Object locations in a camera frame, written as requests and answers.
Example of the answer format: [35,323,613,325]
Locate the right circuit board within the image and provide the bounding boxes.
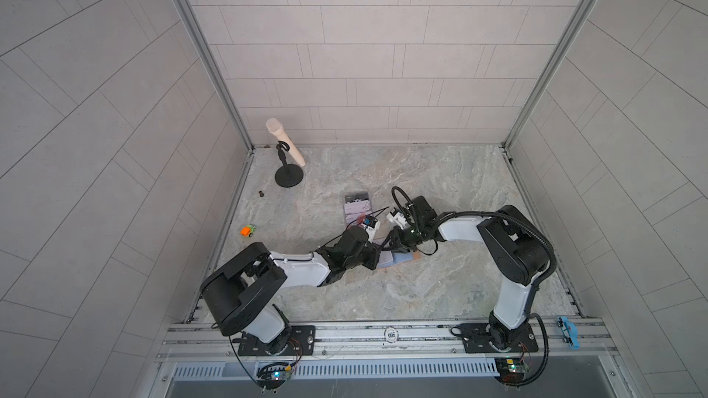
[494,357,529,384]

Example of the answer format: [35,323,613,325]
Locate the pink floral VIP card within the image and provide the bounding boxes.
[344,199,372,222]

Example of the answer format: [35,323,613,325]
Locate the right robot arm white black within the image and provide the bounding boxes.
[382,196,557,352]

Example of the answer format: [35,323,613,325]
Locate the black microphone stand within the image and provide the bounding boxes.
[275,141,304,188]

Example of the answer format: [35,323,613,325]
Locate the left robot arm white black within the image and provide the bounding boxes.
[200,226,381,355]

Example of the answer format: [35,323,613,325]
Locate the orange green toy car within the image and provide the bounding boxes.
[240,224,256,238]

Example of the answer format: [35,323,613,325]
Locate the pink leather card wallet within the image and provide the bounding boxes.
[376,251,421,269]

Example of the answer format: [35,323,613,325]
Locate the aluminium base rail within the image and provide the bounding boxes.
[156,317,619,362]

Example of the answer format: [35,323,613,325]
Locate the circuit board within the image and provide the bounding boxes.
[257,362,295,381]
[494,357,529,384]

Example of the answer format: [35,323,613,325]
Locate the clear acrylic card holder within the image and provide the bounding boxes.
[343,192,372,228]

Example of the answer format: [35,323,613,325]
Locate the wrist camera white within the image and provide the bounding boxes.
[386,209,409,230]
[360,215,380,242]

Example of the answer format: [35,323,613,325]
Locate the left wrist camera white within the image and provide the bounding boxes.
[360,215,380,242]

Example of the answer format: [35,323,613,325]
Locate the white ventilation grille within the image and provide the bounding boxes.
[173,359,500,381]

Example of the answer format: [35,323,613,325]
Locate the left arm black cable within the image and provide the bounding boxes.
[317,205,391,252]

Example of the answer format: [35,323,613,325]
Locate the left circuit board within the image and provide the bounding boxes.
[257,362,295,381]

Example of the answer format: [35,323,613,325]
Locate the blue clip on rail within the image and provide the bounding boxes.
[557,316,580,350]

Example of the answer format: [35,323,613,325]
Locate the beige microphone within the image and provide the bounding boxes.
[265,118,306,167]

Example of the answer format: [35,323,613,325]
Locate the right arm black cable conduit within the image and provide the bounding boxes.
[391,186,558,388]

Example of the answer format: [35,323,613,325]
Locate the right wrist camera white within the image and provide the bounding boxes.
[386,209,409,230]

